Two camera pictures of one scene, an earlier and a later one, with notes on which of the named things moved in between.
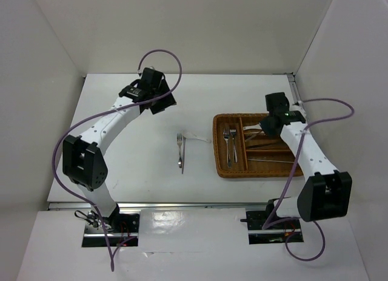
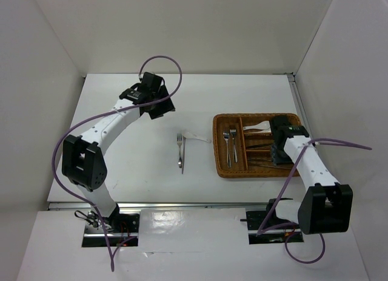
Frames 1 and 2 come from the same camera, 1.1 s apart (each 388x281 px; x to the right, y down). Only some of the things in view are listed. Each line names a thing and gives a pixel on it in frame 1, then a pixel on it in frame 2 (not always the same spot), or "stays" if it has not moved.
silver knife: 183,153 stays
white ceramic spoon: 256,126 stays
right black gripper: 264,124 → 276,159
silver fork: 179,140 stays
